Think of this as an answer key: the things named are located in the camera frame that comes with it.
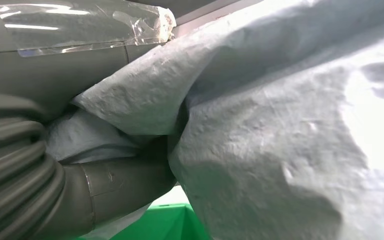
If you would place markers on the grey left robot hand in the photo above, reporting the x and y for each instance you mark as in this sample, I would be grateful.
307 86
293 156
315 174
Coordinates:
46 73

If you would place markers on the grey parcel bag red line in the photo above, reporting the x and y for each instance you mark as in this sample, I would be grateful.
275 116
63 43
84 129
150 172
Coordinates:
261 132

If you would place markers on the green plastic crate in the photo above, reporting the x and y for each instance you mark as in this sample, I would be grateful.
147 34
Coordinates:
165 225

